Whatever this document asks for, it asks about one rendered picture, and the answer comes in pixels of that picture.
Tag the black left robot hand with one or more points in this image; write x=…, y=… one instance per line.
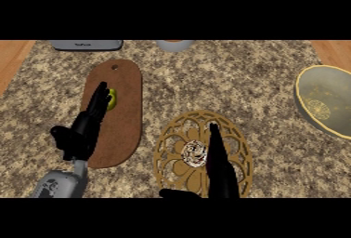
x=82, y=133

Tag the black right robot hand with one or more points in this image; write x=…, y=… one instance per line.
x=220, y=173

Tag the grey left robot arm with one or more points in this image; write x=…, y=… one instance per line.
x=63, y=182

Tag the tan cut-out flower placemat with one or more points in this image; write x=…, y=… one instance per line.
x=184, y=167

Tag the grey bowl with yellow rim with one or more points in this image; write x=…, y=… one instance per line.
x=327, y=100

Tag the brown wooden cutting board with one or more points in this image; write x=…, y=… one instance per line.
x=120, y=117

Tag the yellow-green fruit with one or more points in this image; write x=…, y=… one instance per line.
x=113, y=99

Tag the grey flat appliance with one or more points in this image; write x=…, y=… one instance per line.
x=86, y=45

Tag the pale grey round container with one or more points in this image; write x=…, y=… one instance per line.
x=175, y=45

